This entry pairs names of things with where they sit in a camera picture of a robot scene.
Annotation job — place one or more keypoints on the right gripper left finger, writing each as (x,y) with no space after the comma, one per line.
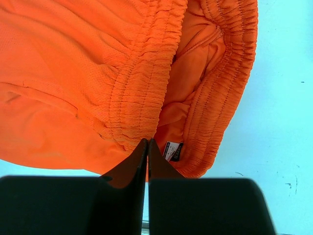
(110,204)

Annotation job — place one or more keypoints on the orange shorts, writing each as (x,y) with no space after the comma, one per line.
(83,81)

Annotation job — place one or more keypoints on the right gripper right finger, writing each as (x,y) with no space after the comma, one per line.
(213,206)

